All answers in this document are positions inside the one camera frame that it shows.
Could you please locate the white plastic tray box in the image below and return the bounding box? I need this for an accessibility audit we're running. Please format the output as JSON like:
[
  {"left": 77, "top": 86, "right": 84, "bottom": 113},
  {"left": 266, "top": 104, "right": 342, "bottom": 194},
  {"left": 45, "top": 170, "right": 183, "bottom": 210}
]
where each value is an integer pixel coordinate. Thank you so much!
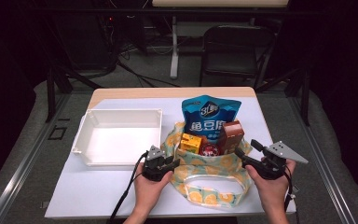
[{"left": 71, "top": 107, "right": 163, "bottom": 167}]

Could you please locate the black equipment cabinet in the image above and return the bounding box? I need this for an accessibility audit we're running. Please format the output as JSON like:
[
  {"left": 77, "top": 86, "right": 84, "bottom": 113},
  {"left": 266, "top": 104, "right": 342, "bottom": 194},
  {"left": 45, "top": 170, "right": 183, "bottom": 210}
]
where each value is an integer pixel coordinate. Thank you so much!
[{"left": 52, "top": 12, "right": 119, "bottom": 71}]

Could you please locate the brown drink carton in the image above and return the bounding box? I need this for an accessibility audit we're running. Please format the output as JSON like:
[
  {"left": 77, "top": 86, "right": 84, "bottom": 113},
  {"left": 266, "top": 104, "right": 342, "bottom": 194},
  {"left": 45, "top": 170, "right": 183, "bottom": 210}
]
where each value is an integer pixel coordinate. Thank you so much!
[{"left": 216, "top": 120, "right": 245, "bottom": 156}]

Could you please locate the lemon print fabric bag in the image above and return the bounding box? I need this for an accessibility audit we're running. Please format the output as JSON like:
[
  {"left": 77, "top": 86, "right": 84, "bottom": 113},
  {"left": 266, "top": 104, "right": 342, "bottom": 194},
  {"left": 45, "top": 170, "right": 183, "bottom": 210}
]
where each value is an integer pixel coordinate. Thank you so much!
[{"left": 161, "top": 120, "right": 255, "bottom": 210}]

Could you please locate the red round can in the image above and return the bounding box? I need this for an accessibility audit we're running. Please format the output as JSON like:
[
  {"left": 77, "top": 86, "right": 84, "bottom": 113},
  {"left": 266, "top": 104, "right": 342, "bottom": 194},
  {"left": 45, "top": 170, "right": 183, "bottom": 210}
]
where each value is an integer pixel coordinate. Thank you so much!
[{"left": 199, "top": 143, "right": 221, "bottom": 157}]

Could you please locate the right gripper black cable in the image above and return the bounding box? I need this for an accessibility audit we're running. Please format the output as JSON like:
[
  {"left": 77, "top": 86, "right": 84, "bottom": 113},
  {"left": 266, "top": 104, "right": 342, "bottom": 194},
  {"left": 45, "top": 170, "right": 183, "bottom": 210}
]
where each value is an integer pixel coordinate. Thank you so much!
[{"left": 282, "top": 167, "right": 300, "bottom": 224}]

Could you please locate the black metal stand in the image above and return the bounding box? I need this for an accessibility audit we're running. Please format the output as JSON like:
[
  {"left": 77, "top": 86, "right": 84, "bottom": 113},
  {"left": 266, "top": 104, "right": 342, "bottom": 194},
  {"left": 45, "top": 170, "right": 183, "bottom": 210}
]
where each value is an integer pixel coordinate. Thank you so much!
[
  {"left": 45, "top": 66, "right": 103, "bottom": 123},
  {"left": 255, "top": 66, "right": 311, "bottom": 127}
]

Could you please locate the yellow small box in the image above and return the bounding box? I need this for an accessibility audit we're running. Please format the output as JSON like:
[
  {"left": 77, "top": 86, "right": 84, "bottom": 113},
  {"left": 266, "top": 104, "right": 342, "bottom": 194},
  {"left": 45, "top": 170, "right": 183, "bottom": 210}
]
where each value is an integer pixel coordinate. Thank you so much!
[{"left": 179, "top": 133, "right": 203, "bottom": 155}]

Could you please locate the small white tag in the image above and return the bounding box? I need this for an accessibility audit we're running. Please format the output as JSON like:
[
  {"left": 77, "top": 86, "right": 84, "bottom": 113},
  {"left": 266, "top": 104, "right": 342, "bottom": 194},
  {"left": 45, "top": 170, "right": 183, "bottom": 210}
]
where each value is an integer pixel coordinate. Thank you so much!
[{"left": 288, "top": 185, "right": 301, "bottom": 200}]

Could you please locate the black folding chair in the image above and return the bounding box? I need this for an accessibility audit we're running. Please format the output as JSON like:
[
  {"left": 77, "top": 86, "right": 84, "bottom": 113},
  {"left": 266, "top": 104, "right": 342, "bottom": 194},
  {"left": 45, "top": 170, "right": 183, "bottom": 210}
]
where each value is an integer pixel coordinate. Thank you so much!
[{"left": 199, "top": 24, "right": 278, "bottom": 90}]

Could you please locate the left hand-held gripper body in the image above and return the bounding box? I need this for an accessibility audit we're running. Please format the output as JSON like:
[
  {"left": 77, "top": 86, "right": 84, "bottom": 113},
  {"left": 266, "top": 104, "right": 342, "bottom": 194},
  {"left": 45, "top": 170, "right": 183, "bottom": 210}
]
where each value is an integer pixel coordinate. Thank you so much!
[{"left": 142, "top": 144, "right": 170, "bottom": 183}]

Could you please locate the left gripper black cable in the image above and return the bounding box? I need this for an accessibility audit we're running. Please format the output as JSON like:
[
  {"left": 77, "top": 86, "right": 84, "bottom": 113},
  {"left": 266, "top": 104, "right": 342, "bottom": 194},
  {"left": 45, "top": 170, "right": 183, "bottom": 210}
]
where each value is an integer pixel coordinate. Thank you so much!
[{"left": 109, "top": 151, "right": 148, "bottom": 224}]

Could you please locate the blue snack pouch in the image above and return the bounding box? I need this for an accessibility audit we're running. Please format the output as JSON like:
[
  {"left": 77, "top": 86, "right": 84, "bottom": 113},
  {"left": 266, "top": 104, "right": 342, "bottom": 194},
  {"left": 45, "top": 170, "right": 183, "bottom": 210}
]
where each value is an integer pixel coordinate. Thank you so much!
[{"left": 181, "top": 94, "right": 242, "bottom": 144}]

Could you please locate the desk with white leg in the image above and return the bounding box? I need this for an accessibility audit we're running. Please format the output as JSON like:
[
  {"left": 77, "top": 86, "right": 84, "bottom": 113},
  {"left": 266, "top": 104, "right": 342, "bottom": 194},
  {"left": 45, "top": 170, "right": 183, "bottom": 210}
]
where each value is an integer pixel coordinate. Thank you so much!
[{"left": 151, "top": 0, "right": 290, "bottom": 80}]

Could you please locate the black floor cable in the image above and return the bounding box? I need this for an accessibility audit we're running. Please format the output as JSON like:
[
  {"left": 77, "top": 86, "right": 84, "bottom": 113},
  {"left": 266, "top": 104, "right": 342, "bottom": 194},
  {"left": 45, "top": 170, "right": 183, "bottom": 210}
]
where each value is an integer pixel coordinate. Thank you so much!
[{"left": 116, "top": 60, "right": 181, "bottom": 89}]

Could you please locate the aluminium floor rail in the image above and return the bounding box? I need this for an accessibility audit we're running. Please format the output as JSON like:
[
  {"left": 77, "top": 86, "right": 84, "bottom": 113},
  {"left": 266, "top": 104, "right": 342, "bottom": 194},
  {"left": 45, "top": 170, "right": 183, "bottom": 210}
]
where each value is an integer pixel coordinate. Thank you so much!
[
  {"left": 0, "top": 92, "right": 73, "bottom": 224},
  {"left": 287, "top": 92, "right": 355, "bottom": 224}
]

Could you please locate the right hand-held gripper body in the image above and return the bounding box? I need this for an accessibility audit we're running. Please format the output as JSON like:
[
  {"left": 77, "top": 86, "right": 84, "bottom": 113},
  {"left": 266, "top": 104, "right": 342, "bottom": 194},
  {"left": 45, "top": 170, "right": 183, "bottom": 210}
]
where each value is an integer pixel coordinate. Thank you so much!
[{"left": 249, "top": 140, "right": 310, "bottom": 181}]

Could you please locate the person's right hand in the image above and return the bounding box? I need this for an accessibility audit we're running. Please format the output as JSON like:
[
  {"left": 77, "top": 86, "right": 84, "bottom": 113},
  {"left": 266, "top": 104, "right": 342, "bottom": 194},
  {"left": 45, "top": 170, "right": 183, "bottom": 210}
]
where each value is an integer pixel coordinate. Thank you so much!
[{"left": 245, "top": 160, "right": 296, "bottom": 213}]

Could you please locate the person's left hand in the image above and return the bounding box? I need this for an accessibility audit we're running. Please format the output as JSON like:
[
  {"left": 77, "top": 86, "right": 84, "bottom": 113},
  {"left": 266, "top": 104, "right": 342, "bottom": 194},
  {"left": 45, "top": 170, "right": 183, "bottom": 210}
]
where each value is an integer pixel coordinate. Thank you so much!
[{"left": 132, "top": 162, "right": 174, "bottom": 213}]

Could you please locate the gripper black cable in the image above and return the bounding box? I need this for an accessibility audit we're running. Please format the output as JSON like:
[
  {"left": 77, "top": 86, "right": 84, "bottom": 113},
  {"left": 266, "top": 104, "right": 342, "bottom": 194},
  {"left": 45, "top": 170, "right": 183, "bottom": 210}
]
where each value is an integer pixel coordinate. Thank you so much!
[
  {"left": 109, "top": 151, "right": 148, "bottom": 224},
  {"left": 282, "top": 167, "right": 300, "bottom": 224}
]

